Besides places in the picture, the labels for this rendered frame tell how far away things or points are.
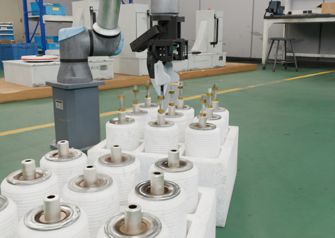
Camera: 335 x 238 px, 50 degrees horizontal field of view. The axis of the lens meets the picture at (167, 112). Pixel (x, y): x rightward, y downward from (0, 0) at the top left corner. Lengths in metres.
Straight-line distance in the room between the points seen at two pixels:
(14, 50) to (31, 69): 2.45
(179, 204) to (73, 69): 1.06
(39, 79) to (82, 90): 1.58
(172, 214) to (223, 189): 0.40
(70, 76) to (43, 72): 1.57
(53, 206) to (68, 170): 0.23
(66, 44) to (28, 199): 0.98
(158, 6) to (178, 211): 0.55
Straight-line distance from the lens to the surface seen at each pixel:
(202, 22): 4.79
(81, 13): 3.49
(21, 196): 0.66
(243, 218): 1.06
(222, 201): 0.97
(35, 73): 3.08
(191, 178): 0.68
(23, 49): 5.57
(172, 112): 1.11
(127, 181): 0.71
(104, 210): 0.61
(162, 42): 0.94
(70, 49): 1.54
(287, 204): 1.17
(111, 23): 1.53
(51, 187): 0.67
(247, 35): 6.71
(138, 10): 3.77
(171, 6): 0.94
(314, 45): 6.15
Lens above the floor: 0.50
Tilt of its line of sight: 12 degrees down
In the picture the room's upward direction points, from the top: straight up
